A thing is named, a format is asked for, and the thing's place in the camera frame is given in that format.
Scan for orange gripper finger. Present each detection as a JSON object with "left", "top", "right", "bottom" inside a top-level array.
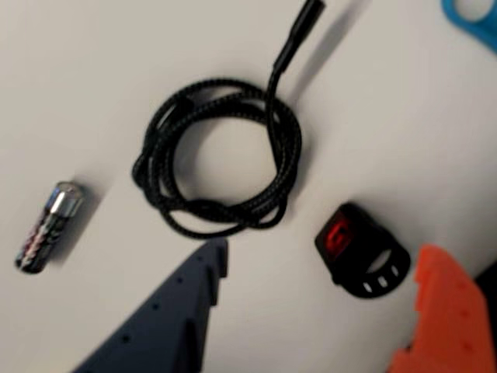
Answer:
[{"left": 388, "top": 243, "right": 497, "bottom": 373}]

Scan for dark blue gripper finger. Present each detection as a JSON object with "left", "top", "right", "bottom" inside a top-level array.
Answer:
[{"left": 73, "top": 239, "right": 229, "bottom": 373}]

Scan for black braided cable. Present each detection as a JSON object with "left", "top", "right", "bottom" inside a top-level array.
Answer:
[{"left": 131, "top": 0, "right": 327, "bottom": 239}]

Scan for black red bike light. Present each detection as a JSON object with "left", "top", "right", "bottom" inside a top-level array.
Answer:
[{"left": 314, "top": 201, "right": 412, "bottom": 299}]

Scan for black AA battery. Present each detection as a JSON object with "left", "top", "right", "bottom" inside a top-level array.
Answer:
[{"left": 14, "top": 180, "right": 85, "bottom": 276}]

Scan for blue handled scissors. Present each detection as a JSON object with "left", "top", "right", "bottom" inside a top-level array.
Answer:
[{"left": 440, "top": 0, "right": 497, "bottom": 47}]

